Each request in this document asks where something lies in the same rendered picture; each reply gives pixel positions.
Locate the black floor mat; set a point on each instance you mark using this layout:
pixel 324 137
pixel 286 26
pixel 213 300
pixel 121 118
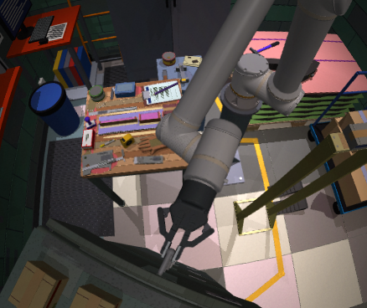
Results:
pixel 74 189

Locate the red and yellow tin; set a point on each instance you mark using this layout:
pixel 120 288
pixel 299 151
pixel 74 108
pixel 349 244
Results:
pixel 168 58

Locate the cardboard box with grey band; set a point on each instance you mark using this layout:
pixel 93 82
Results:
pixel 363 136

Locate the light blue small table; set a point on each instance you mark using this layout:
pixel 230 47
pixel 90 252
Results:
pixel 170 72

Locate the blue box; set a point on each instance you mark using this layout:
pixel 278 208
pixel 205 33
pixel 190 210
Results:
pixel 125 89

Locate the coloured panel stack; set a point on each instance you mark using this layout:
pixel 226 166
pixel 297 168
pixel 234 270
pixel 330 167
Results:
pixel 71 69

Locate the pink topped pallet stack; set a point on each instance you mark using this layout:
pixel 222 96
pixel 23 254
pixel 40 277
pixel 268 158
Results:
pixel 337 73

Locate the white printed paper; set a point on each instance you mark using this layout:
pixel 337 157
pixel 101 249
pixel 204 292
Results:
pixel 57 31

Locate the yellow marker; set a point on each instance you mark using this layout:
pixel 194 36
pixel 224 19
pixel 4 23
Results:
pixel 107 143

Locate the grey ruler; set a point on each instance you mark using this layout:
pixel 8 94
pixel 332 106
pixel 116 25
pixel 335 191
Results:
pixel 113 110

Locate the white clipboard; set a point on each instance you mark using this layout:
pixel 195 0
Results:
pixel 162 93

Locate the beige box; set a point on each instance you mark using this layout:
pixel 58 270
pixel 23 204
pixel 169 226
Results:
pixel 192 61

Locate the red desk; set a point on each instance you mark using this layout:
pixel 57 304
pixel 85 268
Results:
pixel 65 41

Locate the yellow tape measure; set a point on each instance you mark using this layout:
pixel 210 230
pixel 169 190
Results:
pixel 127 140

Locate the large tan cardboard box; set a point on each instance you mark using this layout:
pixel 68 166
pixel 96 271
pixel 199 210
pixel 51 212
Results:
pixel 363 179

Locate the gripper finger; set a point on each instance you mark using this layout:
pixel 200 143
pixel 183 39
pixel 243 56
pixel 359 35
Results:
pixel 162 224
pixel 199 238

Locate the olive metal frame stand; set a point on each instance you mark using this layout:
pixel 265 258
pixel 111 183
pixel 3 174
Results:
pixel 302 182

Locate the orange railing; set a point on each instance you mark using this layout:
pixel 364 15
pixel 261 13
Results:
pixel 97 38

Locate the blue stamp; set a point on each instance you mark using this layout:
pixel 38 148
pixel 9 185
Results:
pixel 89 123

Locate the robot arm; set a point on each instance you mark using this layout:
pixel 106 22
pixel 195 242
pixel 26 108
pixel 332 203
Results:
pixel 209 96

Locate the purple pen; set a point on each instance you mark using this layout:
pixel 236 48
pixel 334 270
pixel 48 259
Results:
pixel 165 88

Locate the blue drum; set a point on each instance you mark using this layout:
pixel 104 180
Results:
pixel 53 107

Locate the grey flat tool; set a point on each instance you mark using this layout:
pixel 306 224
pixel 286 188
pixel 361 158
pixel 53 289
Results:
pixel 148 160

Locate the grey toothed plate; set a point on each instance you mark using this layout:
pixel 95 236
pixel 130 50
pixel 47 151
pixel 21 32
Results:
pixel 101 160

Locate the black ribbed step mat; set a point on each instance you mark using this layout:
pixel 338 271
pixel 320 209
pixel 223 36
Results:
pixel 294 205

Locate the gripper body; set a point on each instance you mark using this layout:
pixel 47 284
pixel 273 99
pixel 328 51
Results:
pixel 191 208

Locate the grey-green shelf cabinet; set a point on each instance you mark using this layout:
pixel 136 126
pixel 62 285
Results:
pixel 84 262

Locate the wooden workbench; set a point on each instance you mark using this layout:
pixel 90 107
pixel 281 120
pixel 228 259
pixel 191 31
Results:
pixel 119 160

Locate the red and white box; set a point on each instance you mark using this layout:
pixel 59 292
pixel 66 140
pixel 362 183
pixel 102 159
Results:
pixel 87 138

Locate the brown wooden tool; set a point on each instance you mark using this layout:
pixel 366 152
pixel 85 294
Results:
pixel 149 145

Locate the blue trolley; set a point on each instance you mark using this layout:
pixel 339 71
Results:
pixel 347 93

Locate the black mouse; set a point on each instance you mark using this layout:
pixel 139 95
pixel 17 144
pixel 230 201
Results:
pixel 43 41

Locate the purple and pink tray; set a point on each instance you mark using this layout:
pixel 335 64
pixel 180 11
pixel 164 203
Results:
pixel 125 123

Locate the black drawer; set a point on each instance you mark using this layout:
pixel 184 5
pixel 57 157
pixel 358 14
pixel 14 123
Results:
pixel 199 283

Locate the black keyboard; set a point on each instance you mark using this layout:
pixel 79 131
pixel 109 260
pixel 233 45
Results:
pixel 41 28

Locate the green round tin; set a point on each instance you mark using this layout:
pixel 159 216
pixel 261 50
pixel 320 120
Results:
pixel 96 92

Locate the black monitor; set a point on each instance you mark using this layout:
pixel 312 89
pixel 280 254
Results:
pixel 12 14

